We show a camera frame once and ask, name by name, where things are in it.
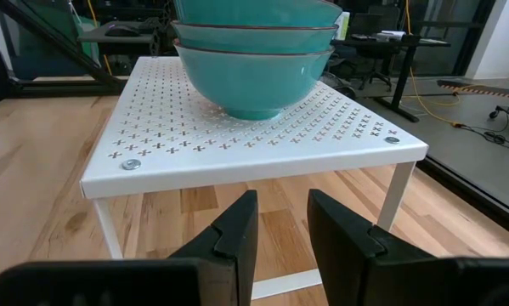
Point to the black office chair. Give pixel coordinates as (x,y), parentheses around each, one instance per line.
(377,25)

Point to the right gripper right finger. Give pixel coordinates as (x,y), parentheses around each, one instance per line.
(407,285)

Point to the tall white container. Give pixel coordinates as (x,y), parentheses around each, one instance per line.
(343,25)

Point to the black office desk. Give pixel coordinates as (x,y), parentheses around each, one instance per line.
(407,76)

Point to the white perforated metal shelf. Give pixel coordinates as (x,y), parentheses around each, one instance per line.
(173,127)

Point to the black computer mouse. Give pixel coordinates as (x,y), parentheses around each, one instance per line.
(122,30)

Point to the teal floral patterned ceramic bowl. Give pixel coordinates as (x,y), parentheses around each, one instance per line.
(254,38)
(254,13)
(254,81)

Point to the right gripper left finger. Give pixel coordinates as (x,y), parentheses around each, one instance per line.
(152,285)

